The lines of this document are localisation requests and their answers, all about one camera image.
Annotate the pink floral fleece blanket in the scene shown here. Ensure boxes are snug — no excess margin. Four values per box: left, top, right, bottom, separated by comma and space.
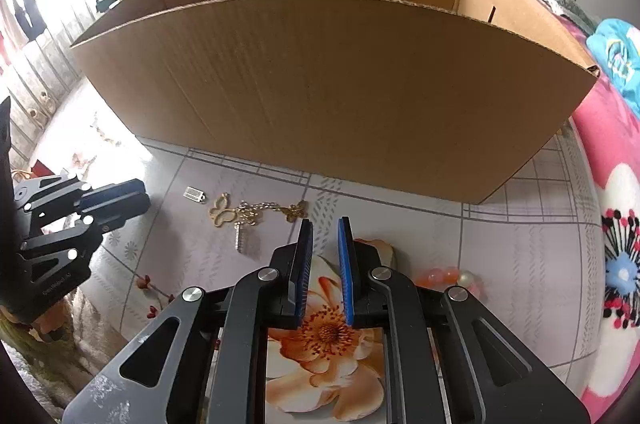
0, 0, 640, 424

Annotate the gold butterfly chain bracelet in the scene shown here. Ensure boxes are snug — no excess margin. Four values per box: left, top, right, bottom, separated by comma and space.
209, 193, 309, 255

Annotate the grey green cloth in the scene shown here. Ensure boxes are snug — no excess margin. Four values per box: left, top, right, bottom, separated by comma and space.
515, 0, 601, 35

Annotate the pink orange bead bracelet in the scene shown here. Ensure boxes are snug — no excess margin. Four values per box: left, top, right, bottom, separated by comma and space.
415, 267, 483, 297

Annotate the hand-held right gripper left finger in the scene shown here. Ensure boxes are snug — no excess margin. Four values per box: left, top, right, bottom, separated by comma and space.
61, 219, 315, 424

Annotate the blue cartoon blanket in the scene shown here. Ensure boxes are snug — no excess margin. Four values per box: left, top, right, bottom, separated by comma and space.
586, 18, 640, 115

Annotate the brown cardboard box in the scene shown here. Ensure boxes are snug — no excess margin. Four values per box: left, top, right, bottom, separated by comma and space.
70, 0, 601, 205

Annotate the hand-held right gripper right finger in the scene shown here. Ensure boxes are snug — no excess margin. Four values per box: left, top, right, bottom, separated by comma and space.
337, 217, 591, 424

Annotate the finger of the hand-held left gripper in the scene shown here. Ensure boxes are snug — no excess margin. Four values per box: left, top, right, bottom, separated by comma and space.
17, 195, 151, 305
14, 174, 147, 225

